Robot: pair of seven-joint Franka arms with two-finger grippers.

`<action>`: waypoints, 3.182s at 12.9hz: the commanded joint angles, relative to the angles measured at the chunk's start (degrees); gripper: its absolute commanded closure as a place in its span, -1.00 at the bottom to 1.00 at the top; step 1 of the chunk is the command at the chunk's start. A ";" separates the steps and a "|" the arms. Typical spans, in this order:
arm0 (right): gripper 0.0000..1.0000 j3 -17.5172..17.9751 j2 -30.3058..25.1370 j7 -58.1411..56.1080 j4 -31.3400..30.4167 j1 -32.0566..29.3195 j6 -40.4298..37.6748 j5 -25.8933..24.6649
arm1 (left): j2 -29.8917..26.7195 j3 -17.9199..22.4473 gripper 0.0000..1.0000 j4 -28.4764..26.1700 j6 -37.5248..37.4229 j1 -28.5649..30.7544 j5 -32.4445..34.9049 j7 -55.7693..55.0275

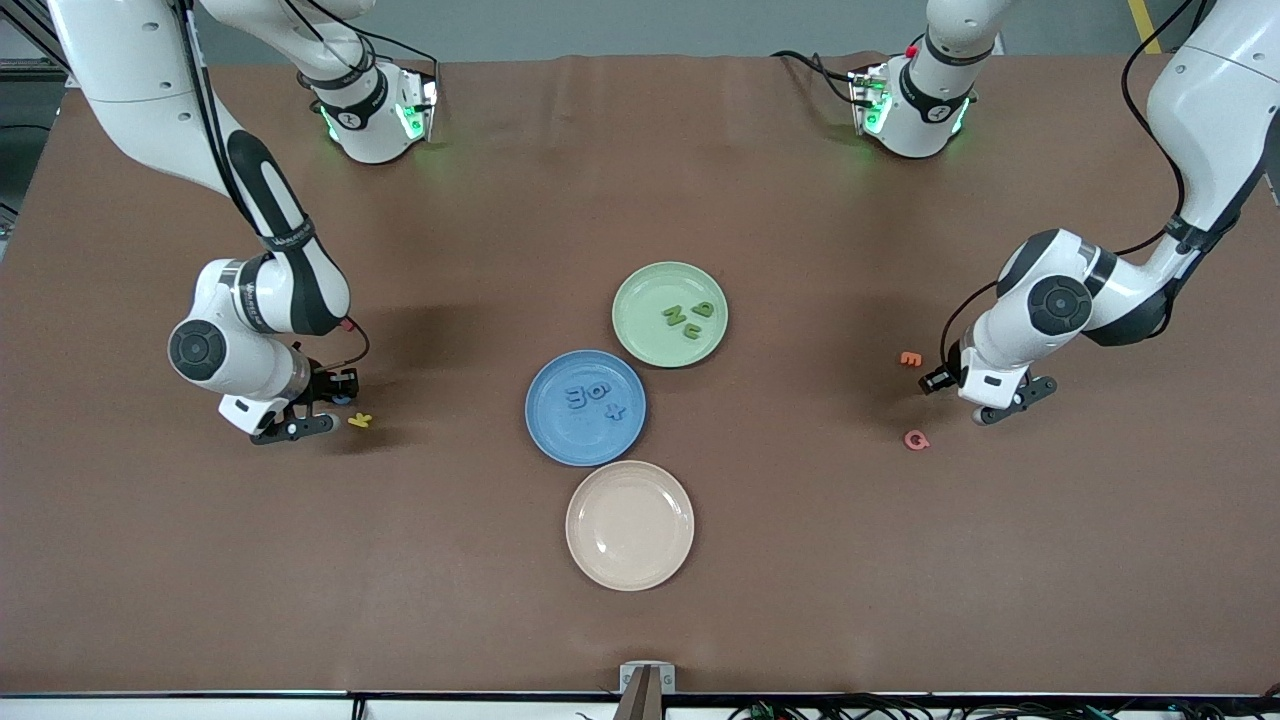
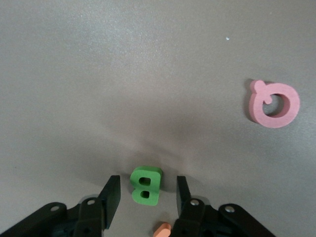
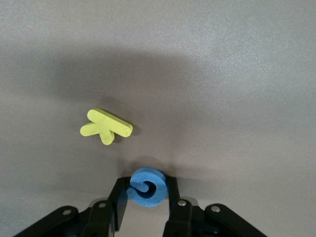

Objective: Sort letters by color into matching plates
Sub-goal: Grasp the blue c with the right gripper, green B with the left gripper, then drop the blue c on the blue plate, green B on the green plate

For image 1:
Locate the brown table mat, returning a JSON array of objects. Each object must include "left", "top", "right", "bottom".
[{"left": 0, "top": 52, "right": 1280, "bottom": 696}]

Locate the blue plate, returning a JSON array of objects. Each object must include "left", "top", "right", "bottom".
[{"left": 525, "top": 349, "right": 647, "bottom": 468}]

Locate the light green plate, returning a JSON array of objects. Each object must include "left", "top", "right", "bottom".
[{"left": 612, "top": 261, "right": 729, "bottom": 369}]

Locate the beige plate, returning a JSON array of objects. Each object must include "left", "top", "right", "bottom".
[{"left": 565, "top": 460, "right": 695, "bottom": 592}]

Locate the black tangled cable bundle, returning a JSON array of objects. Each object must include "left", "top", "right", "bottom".
[{"left": 730, "top": 693, "right": 1280, "bottom": 720}]

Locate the black base cable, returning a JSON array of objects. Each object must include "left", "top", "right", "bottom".
[
  {"left": 772, "top": 48, "right": 863, "bottom": 106},
  {"left": 290, "top": 0, "right": 441, "bottom": 81}
]

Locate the aluminium frame profile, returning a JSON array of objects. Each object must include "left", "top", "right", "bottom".
[{"left": 0, "top": 10, "right": 71, "bottom": 87}]

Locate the brown tapered post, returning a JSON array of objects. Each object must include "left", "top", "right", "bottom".
[{"left": 613, "top": 666, "right": 663, "bottom": 720}]

